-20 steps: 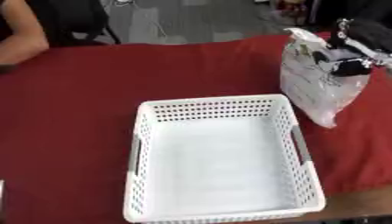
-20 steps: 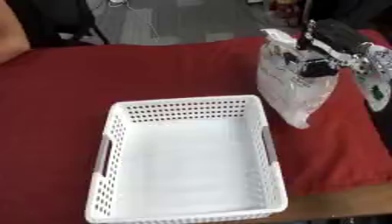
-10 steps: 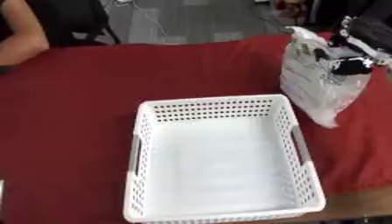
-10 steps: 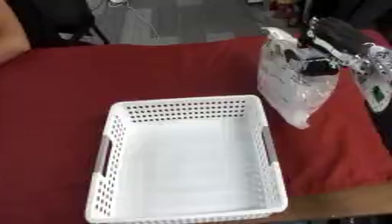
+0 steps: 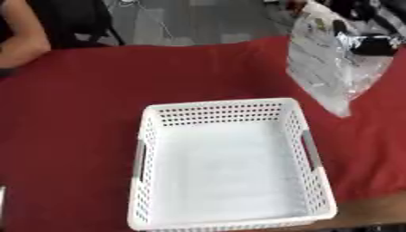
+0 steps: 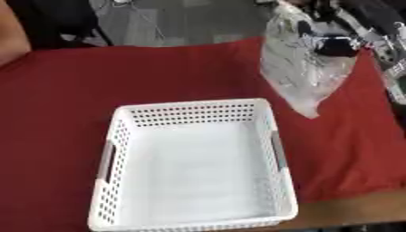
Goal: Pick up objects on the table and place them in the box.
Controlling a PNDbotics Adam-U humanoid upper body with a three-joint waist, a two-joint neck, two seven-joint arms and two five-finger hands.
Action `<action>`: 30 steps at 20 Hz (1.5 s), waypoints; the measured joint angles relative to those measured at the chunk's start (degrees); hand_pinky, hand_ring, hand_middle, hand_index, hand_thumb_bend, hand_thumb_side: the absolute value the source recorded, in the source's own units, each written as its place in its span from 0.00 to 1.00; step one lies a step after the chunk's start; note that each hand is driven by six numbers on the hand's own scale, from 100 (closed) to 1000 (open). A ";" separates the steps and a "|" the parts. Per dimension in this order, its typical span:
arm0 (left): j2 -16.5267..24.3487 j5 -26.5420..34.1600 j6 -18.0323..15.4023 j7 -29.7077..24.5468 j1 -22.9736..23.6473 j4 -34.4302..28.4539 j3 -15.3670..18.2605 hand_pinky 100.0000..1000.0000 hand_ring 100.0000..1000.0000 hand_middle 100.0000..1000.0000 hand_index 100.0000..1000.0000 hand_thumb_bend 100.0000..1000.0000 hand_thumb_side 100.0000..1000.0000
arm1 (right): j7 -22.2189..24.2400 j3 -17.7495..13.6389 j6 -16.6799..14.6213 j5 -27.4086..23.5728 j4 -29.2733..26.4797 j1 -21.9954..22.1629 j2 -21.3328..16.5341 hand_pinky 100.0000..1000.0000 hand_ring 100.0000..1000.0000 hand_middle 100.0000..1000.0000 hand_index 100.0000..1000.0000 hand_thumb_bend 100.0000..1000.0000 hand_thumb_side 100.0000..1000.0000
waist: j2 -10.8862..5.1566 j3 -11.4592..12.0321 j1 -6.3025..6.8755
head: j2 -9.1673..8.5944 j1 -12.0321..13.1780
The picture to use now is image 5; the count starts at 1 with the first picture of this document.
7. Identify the clear plastic bag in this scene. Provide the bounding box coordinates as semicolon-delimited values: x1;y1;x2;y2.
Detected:
284;1;397;119

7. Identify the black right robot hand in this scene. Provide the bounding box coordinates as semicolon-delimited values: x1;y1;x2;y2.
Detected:
331;19;401;57

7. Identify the white perforated plastic basket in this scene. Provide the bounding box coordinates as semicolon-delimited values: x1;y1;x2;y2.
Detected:
125;97;340;232

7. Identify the black chair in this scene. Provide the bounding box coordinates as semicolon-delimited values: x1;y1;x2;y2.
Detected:
24;0;127;50

